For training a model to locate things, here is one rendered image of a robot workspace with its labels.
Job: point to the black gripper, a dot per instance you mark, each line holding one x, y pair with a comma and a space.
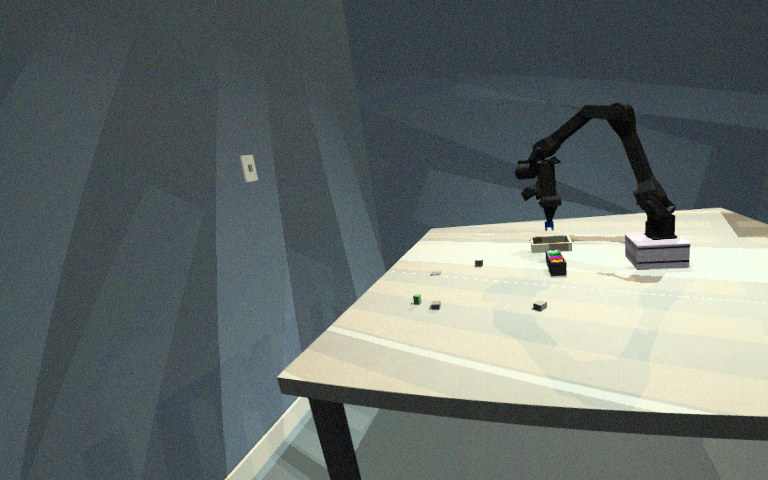
548, 201

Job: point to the beige rectangular tray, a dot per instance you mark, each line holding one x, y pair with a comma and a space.
541, 244

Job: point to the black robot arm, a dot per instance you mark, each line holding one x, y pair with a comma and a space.
651, 196

